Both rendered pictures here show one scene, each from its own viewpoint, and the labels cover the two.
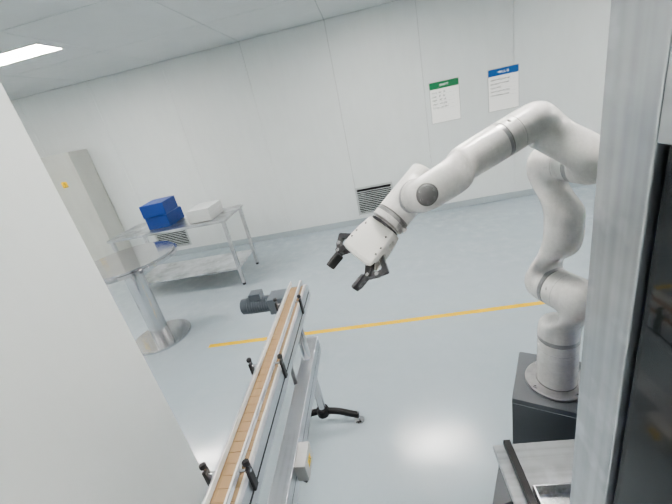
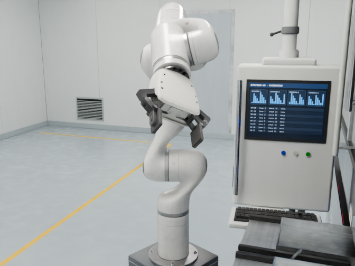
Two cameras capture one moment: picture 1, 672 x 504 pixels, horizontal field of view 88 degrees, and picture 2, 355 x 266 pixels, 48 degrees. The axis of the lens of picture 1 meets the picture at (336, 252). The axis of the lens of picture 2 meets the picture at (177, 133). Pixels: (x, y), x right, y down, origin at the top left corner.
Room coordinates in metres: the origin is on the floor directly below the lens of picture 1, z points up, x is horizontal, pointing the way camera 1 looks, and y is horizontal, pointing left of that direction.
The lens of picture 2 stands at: (0.63, 0.71, 1.67)
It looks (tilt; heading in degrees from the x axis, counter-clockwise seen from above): 13 degrees down; 280
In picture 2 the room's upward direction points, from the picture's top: straight up
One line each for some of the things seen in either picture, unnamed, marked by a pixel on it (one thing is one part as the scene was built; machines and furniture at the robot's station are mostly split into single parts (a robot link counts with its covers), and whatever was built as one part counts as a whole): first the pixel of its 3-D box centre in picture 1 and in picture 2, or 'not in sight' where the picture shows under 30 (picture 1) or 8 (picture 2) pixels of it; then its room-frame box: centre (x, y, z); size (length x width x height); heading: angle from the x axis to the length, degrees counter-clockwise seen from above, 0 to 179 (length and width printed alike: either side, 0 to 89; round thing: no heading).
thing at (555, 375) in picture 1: (557, 359); (173, 233); (0.89, -0.64, 0.95); 0.19 x 0.19 x 0.18
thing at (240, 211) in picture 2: not in sight; (275, 216); (0.47, -1.16, 0.82); 0.40 x 0.14 x 0.02; 177
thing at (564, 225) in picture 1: (554, 229); (164, 114); (0.92, -0.64, 1.41); 0.16 x 0.12 x 0.50; 10
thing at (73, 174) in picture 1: (74, 219); not in sight; (6.01, 4.17, 1.03); 1.20 x 0.43 x 2.05; 81
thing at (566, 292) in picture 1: (568, 311); (181, 180); (0.86, -0.65, 1.16); 0.19 x 0.12 x 0.24; 10
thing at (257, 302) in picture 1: (264, 301); not in sight; (1.87, 0.48, 0.90); 0.28 x 0.12 x 0.14; 81
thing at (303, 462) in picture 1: (303, 460); not in sight; (1.08, 0.33, 0.50); 0.12 x 0.05 x 0.09; 171
